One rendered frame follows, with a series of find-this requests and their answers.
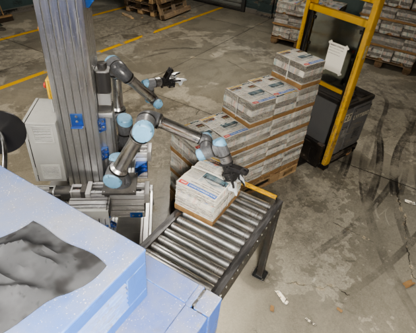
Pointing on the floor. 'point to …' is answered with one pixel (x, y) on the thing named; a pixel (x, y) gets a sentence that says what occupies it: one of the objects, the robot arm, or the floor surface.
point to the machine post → (206, 306)
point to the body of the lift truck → (346, 143)
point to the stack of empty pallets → (144, 6)
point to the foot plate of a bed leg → (259, 275)
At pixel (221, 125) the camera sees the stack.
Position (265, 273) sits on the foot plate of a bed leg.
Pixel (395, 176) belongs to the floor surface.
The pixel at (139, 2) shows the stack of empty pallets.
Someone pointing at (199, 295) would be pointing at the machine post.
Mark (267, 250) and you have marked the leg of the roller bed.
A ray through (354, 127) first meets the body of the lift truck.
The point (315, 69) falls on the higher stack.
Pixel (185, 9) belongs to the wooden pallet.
